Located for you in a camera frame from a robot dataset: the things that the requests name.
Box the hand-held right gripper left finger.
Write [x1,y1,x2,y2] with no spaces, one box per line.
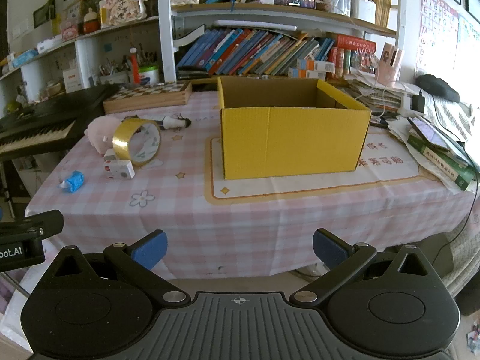
[52,229,190,308]

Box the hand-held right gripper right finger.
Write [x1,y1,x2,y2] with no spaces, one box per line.
[290,228,430,307]

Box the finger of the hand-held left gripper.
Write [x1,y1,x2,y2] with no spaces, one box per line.
[0,210,65,239]

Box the pink plush toy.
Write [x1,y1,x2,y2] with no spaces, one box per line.
[84,116,123,154]

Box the yellow cardboard box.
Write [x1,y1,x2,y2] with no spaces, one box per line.
[217,76,372,181]

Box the pink checkered tablecloth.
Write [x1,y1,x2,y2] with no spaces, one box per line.
[24,89,480,283]

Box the blue crumpled wrapper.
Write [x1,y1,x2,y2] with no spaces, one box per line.
[59,170,84,195]

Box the white placemat orange border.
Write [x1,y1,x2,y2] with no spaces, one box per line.
[204,134,433,205]

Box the black electronic keyboard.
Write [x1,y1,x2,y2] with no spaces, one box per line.
[0,84,121,159]

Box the gold tape roll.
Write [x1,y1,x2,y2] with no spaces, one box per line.
[112,118,162,168]

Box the green thick book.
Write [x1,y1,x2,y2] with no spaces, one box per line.
[406,134,478,193]

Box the white box red label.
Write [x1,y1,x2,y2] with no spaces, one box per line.
[61,68,82,93]

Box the smartphone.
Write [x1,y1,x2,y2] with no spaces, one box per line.
[407,115,449,148]

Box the wooden chess board box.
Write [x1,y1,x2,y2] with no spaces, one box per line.
[103,80,193,115]

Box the stack of papers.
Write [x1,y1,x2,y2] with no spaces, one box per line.
[344,76,414,121]

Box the white power strip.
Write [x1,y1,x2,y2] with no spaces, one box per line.
[400,93,427,114]

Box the brush pen holder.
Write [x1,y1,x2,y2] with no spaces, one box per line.
[98,50,131,85]

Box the black power adapter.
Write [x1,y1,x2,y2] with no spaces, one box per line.
[412,89,427,113]

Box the green lid jar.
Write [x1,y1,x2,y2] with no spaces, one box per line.
[137,65,160,85]

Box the white tissue packet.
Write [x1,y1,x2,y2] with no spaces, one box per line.
[36,37,63,54]

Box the orange red bottle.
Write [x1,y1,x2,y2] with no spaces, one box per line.
[127,46,138,84]

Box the black rounded object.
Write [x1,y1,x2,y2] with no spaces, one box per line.
[416,73,461,103]

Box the red thick book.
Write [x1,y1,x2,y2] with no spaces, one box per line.
[335,34,377,79]

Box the row of leaning books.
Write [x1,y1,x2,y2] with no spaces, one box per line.
[175,27,337,78]

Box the white bookshelf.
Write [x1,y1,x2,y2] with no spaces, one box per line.
[157,0,410,84]

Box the white pen holder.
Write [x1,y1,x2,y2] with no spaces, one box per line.
[329,0,378,24]

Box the black cable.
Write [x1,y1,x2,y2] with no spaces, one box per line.
[427,191,480,267]

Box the white wall shelf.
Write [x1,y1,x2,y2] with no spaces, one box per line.
[0,15,163,96]

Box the dark picture frame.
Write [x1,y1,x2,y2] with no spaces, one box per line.
[32,0,57,29]

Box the alphabet wall poster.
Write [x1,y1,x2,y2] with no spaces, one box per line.
[414,0,461,78]

